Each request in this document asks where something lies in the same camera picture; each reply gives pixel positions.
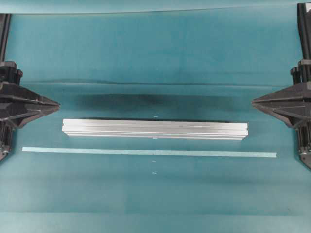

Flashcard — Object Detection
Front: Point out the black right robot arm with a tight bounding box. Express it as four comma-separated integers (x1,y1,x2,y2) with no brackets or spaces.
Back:
251,59,311,168

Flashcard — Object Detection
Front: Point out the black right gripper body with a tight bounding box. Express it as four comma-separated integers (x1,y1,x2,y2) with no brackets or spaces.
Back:
251,82,311,128

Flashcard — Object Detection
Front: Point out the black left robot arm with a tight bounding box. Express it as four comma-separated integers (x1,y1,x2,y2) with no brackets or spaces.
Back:
0,62,60,160

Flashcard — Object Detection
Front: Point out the light blue tape strip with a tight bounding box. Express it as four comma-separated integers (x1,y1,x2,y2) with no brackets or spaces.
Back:
22,147,277,158

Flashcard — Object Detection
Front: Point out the black right frame post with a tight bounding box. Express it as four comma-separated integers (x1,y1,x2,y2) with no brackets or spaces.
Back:
297,2,311,60

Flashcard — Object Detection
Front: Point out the teal table cloth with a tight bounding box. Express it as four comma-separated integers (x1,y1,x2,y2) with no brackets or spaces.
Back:
0,3,311,233

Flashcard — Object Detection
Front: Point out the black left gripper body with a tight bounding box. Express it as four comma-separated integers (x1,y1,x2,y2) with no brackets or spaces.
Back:
0,82,60,128

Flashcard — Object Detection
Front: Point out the black left frame post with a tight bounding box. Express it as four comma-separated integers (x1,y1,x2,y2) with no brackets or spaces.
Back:
0,14,12,62

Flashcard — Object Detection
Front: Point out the black frame post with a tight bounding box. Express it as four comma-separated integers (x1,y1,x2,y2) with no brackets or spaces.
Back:
297,2,311,60
0,14,12,62

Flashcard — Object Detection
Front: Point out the silver aluminium extrusion rail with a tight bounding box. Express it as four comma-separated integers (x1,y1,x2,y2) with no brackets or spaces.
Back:
62,119,248,140

